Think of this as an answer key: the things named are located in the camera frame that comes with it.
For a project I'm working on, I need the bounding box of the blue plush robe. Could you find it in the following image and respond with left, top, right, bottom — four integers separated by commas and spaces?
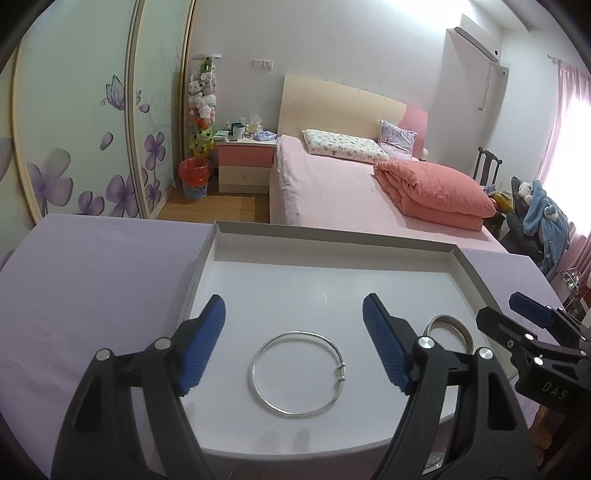
522, 180, 573, 273

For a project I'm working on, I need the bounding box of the bed with pink sheet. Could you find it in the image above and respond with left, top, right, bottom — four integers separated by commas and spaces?
269, 135, 509, 254

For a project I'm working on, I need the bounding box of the folded salmon pink duvet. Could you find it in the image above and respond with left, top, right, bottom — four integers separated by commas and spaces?
373, 159, 498, 232

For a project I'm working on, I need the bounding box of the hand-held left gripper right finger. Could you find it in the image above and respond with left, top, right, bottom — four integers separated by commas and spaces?
361, 293, 539, 480

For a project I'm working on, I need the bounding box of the grey cardboard tray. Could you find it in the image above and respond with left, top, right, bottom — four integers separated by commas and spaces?
182, 220, 499, 462

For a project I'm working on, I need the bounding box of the beige and pink headboard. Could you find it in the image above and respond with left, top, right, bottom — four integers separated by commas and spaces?
277, 74, 428, 160

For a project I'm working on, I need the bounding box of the grey air conditioner hose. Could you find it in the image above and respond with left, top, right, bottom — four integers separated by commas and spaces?
478, 60, 493, 112

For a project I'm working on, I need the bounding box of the pink and beige nightstand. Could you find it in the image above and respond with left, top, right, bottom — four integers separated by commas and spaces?
217, 138, 277, 195

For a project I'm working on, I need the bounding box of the white wall air conditioner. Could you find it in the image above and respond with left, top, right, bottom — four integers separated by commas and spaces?
454, 27, 500, 62

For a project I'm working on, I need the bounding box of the dark wooden chair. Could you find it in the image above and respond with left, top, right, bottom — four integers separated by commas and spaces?
472, 147, 503, 188

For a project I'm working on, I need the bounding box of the wardrobe with purple flower doors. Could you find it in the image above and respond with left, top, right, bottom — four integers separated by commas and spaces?
0, 0, 197, 273

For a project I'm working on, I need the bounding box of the cluttered low shelf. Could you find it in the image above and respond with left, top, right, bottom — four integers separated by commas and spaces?
561, 265, 591, 321

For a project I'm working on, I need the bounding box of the purple tablecloth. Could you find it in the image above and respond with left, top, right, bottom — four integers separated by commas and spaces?
0, 213, 566, 480

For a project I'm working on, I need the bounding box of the clear tube of plush toys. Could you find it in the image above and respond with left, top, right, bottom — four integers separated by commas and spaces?
187, 54, 222, 160

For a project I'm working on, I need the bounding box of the purple patterned pillow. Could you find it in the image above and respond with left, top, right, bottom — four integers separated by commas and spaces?
378, 121, 419, 161

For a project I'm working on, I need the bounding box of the white floral pillow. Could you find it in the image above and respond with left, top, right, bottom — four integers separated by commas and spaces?
302, 128, 391, 164

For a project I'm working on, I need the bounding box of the pink curtain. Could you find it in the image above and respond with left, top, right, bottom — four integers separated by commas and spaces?
538, 60, 591, 195

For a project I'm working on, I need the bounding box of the wide silver bangle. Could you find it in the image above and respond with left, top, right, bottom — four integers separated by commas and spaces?
424, 315, 474, 355

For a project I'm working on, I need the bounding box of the bin with red bag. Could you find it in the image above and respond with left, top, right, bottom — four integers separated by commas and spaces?
179, 158, 209, 200

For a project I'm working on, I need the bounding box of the thin silver bangle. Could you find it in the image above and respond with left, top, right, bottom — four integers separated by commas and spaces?
252, 331, 348, 420

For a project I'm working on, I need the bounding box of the dark grey chair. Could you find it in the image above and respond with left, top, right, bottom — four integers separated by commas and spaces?
501, 178, 555, 259

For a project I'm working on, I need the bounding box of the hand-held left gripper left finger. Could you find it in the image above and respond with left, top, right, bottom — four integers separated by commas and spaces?
51, 294, 227, 480

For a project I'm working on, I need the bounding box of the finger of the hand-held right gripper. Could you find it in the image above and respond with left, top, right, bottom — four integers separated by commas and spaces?
476, 307, 543, 365
509, 292, 591, 344

